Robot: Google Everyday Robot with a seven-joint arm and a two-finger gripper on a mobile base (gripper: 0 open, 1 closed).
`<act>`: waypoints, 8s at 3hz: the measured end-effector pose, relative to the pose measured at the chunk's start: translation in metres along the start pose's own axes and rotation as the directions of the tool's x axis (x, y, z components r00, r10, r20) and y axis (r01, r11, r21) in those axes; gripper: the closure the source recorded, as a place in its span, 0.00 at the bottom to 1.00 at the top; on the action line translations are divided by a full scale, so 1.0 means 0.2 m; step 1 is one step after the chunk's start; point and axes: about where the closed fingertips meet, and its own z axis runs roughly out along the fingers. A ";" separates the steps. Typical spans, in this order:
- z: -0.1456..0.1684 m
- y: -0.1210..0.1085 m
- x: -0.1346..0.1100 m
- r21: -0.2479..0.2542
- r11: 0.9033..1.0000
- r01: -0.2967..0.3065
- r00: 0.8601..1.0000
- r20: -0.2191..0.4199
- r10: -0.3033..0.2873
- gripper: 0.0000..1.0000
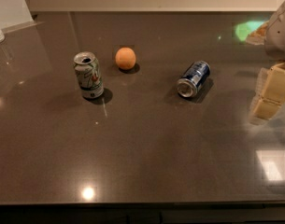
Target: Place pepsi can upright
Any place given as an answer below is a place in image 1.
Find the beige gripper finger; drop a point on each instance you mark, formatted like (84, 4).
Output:
(269, 93)

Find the white angled panel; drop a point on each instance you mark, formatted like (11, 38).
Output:
(15, 15)

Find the orange fruit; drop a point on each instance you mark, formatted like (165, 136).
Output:
(125, 58)

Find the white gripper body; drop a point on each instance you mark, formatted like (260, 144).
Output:
(280, 34)

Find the blue pepsi can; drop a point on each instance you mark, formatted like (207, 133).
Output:
(193, 79)

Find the green white soda can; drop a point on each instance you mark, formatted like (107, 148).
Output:
(88, 74)

